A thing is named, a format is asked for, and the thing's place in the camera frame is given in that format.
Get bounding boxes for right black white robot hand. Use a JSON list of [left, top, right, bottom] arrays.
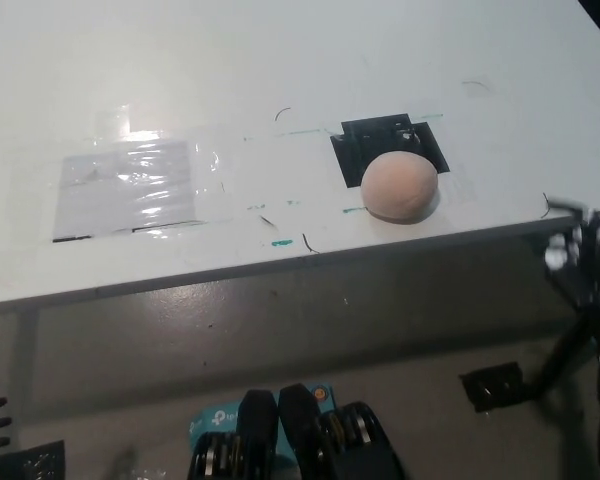
[[543, 197, 600, 314]]

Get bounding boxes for pink round dumpling toy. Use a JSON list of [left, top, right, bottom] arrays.
[[360, 151, 439, 225]]

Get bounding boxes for black square tape mask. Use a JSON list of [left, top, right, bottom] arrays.
[[329, 113, 452, 190]]

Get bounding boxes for black perforated floor mat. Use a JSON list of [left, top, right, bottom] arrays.
[[0, 439, 66, 480]]

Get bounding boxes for black tape floor marker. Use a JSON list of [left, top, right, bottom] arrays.
[[458, 361, 537, 414]]

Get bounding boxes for teal router box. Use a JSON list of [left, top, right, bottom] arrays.
[[187, 382, 337, 459]]

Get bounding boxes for clear plastic sheet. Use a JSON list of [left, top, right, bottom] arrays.
[[52, 139, 202, 244]]

